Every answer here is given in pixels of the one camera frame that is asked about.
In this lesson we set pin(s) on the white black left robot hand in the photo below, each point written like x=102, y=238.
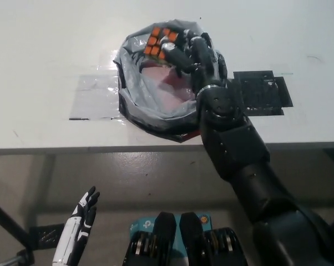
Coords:
x=70, y=235

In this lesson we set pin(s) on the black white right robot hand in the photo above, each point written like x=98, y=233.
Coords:
x=208, y=69

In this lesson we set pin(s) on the Rubik's cube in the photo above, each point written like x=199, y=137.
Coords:
x=156, y=41

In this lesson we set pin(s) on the grey plastic bag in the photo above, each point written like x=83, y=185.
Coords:
x=156, y=113

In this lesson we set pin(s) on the black floor tape patch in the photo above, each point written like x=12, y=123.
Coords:
x=45, y=237

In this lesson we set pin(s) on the black diagonal metal bar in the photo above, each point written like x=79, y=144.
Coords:
x=9, y=221

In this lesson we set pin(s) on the grey metal tube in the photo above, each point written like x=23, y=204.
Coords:
x=13, y=261

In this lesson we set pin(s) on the black tape marker patch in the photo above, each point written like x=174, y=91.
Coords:
x=267, y=94

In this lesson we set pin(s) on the clear tape sheet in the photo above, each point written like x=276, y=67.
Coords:
x=95, y=99

